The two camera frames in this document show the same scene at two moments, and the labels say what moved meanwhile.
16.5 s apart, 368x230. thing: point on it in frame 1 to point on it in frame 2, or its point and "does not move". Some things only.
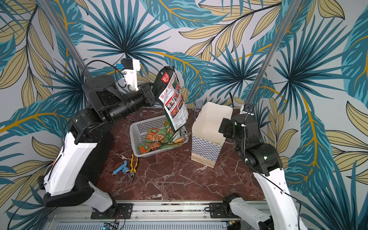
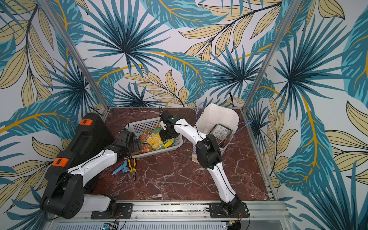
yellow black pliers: x=132 y=171 does not move
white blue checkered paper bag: x=207 y=141 does not move
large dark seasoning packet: x=169 y=92 to x=222 y=133
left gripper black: x=148 y=93 to x=137 y=145
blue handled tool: x=123 y=168 does not move
